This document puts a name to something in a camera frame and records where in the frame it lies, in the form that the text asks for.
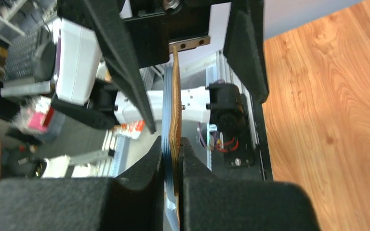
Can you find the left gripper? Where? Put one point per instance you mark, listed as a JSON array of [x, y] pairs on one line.
[[142, 39]]

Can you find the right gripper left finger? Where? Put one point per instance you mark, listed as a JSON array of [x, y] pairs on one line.
[[132, 201]]

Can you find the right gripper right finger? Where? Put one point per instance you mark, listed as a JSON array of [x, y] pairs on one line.
[[210, 203]]

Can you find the brown leather card holder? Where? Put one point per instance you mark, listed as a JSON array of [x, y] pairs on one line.
[[171, 138]]

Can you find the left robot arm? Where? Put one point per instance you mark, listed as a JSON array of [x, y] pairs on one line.
[[102, 105]]

